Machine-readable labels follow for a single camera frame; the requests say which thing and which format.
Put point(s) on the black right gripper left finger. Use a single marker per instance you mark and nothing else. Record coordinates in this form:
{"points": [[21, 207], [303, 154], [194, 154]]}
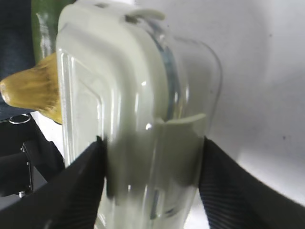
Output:
{"points": [[70, 201]]}

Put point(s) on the yellow toy pear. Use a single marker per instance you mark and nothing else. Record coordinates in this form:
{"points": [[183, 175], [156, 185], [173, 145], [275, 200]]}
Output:
{"points": [[36, 88]]}

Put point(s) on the green cucumber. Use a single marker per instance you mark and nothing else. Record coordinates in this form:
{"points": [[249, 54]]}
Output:
{"points": [[44, 25]]}

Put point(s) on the glass container with green lid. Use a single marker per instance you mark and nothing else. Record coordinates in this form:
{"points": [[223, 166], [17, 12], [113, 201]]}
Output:
{"points": [[150, 95]]}

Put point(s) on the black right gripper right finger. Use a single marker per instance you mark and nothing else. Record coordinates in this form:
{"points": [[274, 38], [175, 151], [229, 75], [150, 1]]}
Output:
{"points": [[234, 199]]}

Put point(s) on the dark blue zipper lunch bag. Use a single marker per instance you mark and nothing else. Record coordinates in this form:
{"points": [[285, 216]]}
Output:
{"points": [[16, 47]]}

